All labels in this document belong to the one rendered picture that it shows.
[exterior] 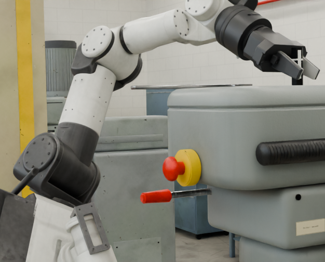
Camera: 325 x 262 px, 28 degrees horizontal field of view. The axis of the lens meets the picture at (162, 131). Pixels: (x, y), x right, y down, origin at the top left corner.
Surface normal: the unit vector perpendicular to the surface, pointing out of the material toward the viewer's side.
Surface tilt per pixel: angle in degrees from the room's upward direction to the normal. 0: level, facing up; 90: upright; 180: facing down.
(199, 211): 90
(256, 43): 90
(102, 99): 87
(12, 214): 59
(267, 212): 90
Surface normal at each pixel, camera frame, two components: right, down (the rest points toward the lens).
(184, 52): -0.88, 0.04
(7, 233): 0.57, -0.50
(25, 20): 0.47, 0.04
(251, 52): -0.75, 0.05
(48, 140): -0.51, -0.44
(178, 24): 0.83, -0.16
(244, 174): -0.20, 0.06
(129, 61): 0.69, 0.23
